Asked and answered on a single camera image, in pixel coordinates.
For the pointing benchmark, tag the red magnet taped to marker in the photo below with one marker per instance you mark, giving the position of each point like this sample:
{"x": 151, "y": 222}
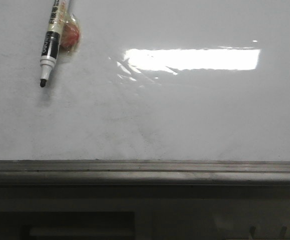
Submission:
{"x": 71, "y": 34}

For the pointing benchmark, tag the black and white whiteboard marker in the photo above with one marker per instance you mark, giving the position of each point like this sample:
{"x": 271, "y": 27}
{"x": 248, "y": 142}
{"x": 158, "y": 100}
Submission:
{"x": 52, "y": 39}

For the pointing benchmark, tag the white whiteboard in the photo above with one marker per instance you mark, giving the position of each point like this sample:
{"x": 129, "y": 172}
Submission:
{"x": 150, "y": 80}

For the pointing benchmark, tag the grey aluminium whiteboard tray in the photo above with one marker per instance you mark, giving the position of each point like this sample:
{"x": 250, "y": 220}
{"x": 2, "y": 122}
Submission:
{"x": 143, "y": 172}

